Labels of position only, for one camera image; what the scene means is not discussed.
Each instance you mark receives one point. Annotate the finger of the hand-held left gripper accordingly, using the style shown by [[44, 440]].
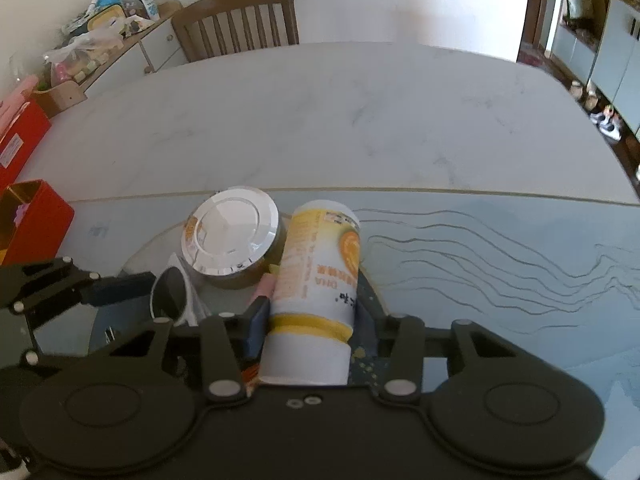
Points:
[[55, 285], [35, 362]]

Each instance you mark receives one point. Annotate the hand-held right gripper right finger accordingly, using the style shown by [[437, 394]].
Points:
[[405, 352]]

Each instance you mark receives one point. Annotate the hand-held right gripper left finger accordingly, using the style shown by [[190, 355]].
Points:
[[256, 327]]

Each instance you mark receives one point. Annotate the red tin box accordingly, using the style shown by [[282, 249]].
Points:
[[45, 230]]

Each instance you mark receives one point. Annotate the yellow and white bottle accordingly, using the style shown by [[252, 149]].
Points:
[[310, 285]]

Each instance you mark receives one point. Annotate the jar with silver lid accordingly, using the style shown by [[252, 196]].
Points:
[[230, 230]]

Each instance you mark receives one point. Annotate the small pink stick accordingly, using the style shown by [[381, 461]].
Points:
[[265, 287]]

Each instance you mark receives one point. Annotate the clear glass cup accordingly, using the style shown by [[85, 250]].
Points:
[[167, 292]]

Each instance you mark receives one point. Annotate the red cardboard box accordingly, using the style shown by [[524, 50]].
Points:
[[25, 140]]

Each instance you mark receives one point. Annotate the brown cardboard box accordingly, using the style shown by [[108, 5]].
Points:
[[57, 100]]

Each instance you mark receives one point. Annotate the clear plastic bag of goods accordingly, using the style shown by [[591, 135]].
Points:
[[80, 55]]

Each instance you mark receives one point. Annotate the white sideboard with wooden top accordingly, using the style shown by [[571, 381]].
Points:
[[160, 45]]

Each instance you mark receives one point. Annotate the yellow and blue toy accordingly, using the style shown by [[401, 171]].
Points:
[[106, 15]]

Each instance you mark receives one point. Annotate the small white carton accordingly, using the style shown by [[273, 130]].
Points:
[[151, 6]]

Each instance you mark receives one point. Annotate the wooden chair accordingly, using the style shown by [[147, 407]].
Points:
[[235, 25]]

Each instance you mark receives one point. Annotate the white shoes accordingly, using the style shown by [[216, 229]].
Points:
[[607, 122]]

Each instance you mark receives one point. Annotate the grey cabinet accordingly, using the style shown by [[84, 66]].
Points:
[[615, 50]]

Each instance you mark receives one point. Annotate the brown door frame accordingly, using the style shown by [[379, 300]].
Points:
[[532, 10]]

